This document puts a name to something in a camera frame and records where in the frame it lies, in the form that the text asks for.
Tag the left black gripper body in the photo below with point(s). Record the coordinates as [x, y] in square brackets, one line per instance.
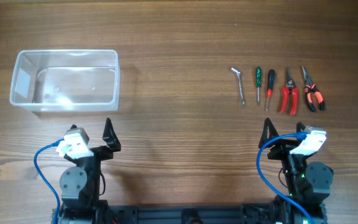
[93, 163]

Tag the clear plastic container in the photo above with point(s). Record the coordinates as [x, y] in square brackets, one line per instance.
[66, 80]

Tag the red handled snips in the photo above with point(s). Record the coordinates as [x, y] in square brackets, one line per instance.
[289, 90]

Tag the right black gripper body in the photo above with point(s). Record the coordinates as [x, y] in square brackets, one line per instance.
[283, 147]

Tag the black red handled screwdriver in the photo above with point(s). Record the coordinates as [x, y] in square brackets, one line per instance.
[270, 84]

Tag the orange black needle-nose pliers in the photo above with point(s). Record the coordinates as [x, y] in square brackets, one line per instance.
[310, 88]

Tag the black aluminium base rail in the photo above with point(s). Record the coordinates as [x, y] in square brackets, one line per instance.
[237, 214]

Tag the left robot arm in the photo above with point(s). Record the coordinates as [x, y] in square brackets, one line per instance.
[81, 183]

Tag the green handled screwdriver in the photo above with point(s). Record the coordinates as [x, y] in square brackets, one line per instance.
[258, 78]

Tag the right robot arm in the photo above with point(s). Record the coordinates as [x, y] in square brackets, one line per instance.
[308, 184]

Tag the silver socket wrench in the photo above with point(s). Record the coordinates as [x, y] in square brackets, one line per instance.
[238, 73]

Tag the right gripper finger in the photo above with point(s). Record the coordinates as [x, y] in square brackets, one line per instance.
[300, 127]
[269, 132]

